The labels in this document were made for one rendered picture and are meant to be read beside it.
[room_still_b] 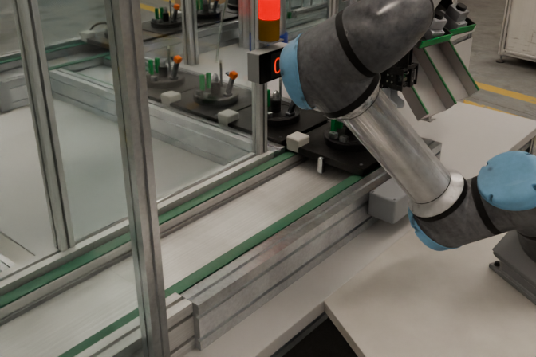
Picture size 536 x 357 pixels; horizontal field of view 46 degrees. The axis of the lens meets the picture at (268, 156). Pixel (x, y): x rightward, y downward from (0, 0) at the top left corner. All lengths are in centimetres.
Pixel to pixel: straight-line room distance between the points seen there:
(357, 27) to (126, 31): 36
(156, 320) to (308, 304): 38
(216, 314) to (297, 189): 49
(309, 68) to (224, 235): 50
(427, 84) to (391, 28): 93
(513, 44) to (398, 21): 498
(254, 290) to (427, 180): 38
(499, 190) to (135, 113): 66
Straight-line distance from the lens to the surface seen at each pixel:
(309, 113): 185
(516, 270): 137
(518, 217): 120
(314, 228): 130
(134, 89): 81
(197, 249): 132
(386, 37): 96
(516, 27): 590
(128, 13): 79
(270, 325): 121
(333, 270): 136
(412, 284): 135
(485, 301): 134
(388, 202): 143
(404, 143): 111
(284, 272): 127
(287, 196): 151
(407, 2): 100
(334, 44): 98
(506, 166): 120
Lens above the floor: 165
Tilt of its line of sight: 25 degrees down
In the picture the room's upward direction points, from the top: straight up
